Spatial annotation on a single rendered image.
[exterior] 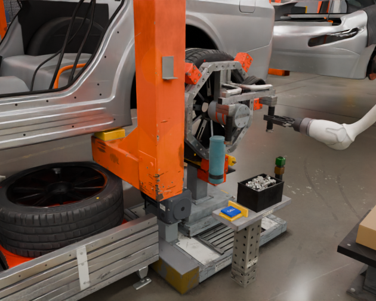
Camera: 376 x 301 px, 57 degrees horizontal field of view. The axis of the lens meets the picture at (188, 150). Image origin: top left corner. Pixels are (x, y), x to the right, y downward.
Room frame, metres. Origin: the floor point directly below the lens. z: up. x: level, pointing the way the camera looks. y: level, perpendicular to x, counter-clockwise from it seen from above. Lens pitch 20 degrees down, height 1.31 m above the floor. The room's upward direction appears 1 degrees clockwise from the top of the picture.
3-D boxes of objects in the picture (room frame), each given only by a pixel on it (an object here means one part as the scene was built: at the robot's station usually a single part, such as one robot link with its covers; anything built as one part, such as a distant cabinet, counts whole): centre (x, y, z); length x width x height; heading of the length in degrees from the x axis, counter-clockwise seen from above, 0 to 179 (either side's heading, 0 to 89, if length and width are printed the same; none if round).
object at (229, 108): (1.68, -0.18, 0.93); 0.09 x 0.05 x 0.05; 41
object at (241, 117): (1.89, -0.22, 0.85); 0.21 x 0.14 x 0.14; 41
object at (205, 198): (2.08, -0.06, 0.32); 0.40 x 0.30 x 0.28; 131
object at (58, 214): (1.66, 0.68, 0.39); 0.66 x 0.66 x 0.24
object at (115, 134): (1.95, 0.46, 0.71); 0.14 x 0.14 x 0.05; 41
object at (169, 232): (1.90, 0.16, 0.26); 0.42 x 0.18 x 0.35; 41
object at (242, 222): (1.57, -0.34, 0.44); 0.43 x 0.17 x 0.03; 131
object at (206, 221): (2.09, -0.09, 0.13); 0.50 x 0.36 x 0.10; 131
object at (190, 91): (1.95, -0.18, 0.85); 0.54 x 0.07 x 0.54; 131
